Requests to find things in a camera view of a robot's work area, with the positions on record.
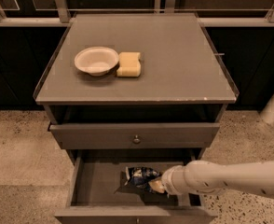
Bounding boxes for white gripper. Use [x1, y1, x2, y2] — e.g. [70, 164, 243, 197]
[149, 165, 192, 195]

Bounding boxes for blue chip bag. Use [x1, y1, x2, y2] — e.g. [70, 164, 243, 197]
[116, 166, 167, 194]

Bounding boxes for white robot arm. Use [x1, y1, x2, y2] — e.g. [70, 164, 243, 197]
[151, 94, 274, 199]

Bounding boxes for round metal drawer knob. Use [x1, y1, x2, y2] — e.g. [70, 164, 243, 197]
[132, 135, 141, 144]

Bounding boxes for grey open middle drawer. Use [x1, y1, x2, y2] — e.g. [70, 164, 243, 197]
[55, 149, 216, 224]

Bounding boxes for grey drawer cabinet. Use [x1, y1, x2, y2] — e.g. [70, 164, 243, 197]
[34, 13, 239, 160]

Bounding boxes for grey top drawer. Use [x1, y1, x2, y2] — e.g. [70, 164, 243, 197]
[49, 123, 219, 149]

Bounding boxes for yellow sponge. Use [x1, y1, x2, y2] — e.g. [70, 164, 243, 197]
[116, 52, 141, 77]

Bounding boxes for white paper bowl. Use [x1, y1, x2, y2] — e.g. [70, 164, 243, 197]
[75, 47, 119, 76]

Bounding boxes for metal railing frame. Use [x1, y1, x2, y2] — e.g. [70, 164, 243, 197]
[0, 0, 274, 27]

